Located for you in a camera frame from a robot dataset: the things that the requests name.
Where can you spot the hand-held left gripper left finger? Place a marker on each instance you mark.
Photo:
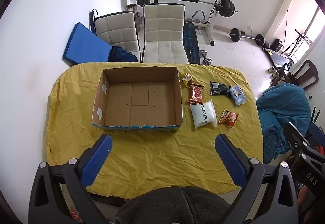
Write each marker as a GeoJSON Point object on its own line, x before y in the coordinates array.
{"type": "Point", "coordinates": [97, 156]}

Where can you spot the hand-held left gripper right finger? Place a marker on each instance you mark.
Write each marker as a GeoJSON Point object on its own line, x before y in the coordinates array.
{"type": "Point", "coordinates": [229, 158]}

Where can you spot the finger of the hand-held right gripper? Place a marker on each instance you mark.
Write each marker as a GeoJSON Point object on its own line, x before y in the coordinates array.
{"type": "Point", "coordinates": [301, 137]}

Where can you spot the orange snack packet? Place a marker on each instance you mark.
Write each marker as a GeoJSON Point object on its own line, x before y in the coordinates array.
{"type": "Point", "coordinates": [228, 118]}

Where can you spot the white soft packet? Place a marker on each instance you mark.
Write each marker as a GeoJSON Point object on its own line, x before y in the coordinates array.
{"type": "Point", "coordinates": [203, 115]}

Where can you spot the light blue tissue packet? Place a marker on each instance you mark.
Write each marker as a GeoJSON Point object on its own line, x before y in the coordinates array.
{"type": "Point", "coordinates": [237, 95]}

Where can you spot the cardboard box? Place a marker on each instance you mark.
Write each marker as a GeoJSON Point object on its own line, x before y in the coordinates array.
{"type": "Point", "coordinates": [138, 100]}

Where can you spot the black packet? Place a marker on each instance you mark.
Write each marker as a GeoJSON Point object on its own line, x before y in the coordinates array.
{"type": "Point", "coordinates": [218, 88]}

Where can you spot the red snack packet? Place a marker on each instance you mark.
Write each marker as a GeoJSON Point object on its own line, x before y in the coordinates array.
{"type": "Point", "coordinates": [195, 93]}

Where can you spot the yellow snack packet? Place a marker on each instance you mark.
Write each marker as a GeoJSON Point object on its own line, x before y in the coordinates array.
{"type": "Point", "coordinates": [187, 78]}

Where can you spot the yellow tablecloth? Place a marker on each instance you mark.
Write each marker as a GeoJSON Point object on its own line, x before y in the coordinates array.
{"type": "Point", "coordinates": [152, 158]}

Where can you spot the dark wooden chair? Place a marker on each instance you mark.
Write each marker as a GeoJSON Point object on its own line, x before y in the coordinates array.
{"type": "Point", "coordinates": [306, 75]}

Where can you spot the pair of shoes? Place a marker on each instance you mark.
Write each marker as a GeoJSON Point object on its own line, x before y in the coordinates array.
{"type": "Point", "coordinates": [273, 71]}

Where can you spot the person's dark fleece top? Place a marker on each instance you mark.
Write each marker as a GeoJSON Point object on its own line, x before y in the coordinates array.
{"type": "Point", "coordinates": [177, 207]}

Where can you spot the black tripod stand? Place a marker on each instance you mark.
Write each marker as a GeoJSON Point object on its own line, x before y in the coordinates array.
{"type": "Point", "coordinates": [298, 42]}

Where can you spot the black speaker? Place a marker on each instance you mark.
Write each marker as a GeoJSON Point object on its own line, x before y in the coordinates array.
{"type": "Point", "coordinates": [276, 45]}

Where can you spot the metal dumbbell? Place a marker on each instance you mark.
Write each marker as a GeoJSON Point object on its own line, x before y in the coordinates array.
{"type": "Point", "coordinates": [203, 53]}
{"type": "Point", "coordinates": [208, 61]}

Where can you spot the dark blue bag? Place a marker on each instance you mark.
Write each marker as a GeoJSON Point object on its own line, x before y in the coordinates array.
{"type": "Point", "coordinates": [121, 55]}

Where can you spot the blue foam mat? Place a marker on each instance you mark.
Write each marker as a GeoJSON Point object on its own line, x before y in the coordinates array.
{"type": "Point", "coordinates": [83, 48]}

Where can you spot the short barbell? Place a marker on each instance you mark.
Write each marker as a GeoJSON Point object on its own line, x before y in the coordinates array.
{"type": "Point", "coordinates": [246, 36]}

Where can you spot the black and blue weight bench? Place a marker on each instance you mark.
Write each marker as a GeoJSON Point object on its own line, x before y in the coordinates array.
{"type": "Point", "coordinates": [191, 43]}

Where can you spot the white padded chair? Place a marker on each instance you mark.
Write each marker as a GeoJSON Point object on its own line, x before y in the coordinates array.
{"type": "Point", "coordinates": [118, 32]}
{"type": "Point", "coordinates": [163, 36]}

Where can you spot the white barbell rack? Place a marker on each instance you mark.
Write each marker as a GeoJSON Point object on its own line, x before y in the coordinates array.
{"type": "Point", "coordinates": [215, 13]}

